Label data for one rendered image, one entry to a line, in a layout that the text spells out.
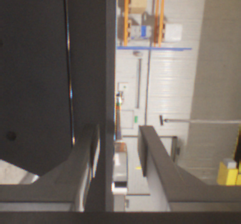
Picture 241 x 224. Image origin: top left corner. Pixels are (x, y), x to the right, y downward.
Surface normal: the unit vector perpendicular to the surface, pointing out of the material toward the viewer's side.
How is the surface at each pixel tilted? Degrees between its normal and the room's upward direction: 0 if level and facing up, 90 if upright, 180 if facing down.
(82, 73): 90
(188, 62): 90
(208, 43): 90
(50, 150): 90
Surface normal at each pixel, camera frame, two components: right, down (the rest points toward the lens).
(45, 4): 0.02, 0.25
